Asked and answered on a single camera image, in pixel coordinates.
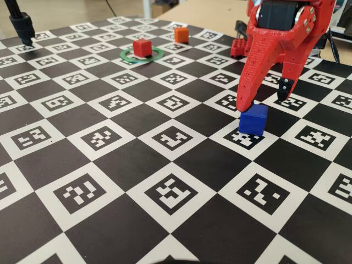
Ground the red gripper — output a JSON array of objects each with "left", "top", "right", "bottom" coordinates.
[{"left": 236, "top": 0, "right": 338, "bottom": 112}]

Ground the blue cube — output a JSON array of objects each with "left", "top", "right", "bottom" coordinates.
[{"left": 238, "top": 103, "right": 269, "bottom": 136}]

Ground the red cube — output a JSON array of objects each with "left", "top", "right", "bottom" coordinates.
[{"left": 133, "top": 38, "right": 153, "bottom": 58}]

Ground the orange cube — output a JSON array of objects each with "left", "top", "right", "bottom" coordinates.
[{"left": 174, "top": 26, "right": 190, "bottom": 44}]

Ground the brown cardboard box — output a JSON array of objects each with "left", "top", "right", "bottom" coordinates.
[{"left": 152, "top": 4, "right": 177, "bottom": 17}]

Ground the black white marker checkerboard mat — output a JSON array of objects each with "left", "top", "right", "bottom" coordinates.
[{"left": 0, "top": 16, "right": 352, "bottom": 264}]

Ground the black tripod leg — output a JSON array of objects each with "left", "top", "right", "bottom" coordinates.
[{"left": 4, "top": 0, "right": 36, "bottom": 46}]

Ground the thick black cable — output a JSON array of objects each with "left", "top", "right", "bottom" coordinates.
[{"left": 327, "top": 27, "right": 342, "bottom": 63}]

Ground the green ring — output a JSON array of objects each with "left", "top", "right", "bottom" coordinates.
[{"left": 120, "top": 46, "right": 166, "bottom": 64}]

